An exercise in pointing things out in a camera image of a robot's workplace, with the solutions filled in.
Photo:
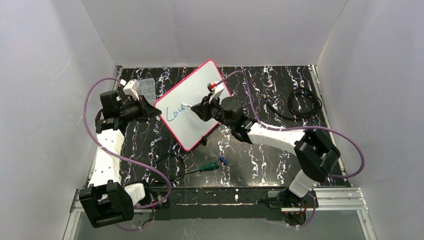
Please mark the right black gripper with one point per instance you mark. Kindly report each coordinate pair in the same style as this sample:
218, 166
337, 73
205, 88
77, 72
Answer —
209, 110

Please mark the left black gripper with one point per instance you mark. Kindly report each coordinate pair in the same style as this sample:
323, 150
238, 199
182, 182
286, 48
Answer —
142, 108

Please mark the pink framed whiteboard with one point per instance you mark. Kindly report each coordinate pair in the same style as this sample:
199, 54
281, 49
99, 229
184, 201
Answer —
184, 124

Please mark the blue marker cap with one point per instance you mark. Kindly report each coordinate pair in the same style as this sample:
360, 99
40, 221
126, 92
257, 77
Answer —
223, 160

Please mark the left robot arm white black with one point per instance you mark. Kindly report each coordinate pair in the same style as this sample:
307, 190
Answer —
105, 201

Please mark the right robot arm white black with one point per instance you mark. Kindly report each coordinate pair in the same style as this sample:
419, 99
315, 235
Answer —
315, 152

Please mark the clear plastic organizer box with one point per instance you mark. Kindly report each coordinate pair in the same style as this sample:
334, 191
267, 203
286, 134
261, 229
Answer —
147, 88

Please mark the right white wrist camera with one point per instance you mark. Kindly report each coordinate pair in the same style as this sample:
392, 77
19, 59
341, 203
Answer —
215, 88

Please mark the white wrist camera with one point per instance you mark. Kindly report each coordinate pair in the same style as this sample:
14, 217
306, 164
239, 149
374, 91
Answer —
132, 89
215, 88

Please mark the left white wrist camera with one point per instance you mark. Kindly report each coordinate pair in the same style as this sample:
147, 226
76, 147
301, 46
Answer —
132, 89

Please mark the green handled screwdriver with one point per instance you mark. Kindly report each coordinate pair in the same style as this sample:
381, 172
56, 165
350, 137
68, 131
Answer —
208, 167

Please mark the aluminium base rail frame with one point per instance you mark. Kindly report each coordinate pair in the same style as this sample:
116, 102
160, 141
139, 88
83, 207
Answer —
236, 190

